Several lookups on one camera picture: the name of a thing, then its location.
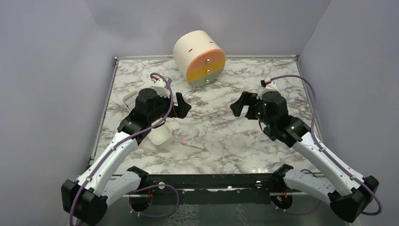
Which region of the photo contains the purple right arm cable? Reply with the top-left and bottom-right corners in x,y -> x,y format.
262,74 -> 383,217

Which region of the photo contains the white oblong tray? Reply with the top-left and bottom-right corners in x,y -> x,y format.
122,90 -> 173,150

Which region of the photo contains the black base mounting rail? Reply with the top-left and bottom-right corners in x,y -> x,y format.
128,173 -> 291,205

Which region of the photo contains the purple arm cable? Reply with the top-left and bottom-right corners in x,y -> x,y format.
262,74 -> 383,217
69,73 -> 180,226

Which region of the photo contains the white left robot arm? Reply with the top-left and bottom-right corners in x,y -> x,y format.
61,88 -> 191,226

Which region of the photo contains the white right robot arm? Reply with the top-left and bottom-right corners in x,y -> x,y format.
230,91 -> 379,223

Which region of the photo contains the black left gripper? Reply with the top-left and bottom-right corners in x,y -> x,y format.
149,90 -> 191,123

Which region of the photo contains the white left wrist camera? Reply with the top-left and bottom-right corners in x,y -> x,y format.
151,77 -> 172,98

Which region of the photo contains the orange capped syringe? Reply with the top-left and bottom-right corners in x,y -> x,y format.
180,141 -> 207,151

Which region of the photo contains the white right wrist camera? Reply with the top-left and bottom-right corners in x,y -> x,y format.
256,79 -> 278,99

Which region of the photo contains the cream round drawer cabinet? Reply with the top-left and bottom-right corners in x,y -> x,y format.
173,30 -> 226,88

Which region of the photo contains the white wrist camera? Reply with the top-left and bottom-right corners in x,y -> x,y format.
256,79 -> 278,99
151,77 -> 172,98

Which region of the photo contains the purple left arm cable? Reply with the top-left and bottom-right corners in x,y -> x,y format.
69,73 -> 180,226

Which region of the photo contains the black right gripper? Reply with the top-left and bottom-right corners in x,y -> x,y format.
231,90 -> 276,129

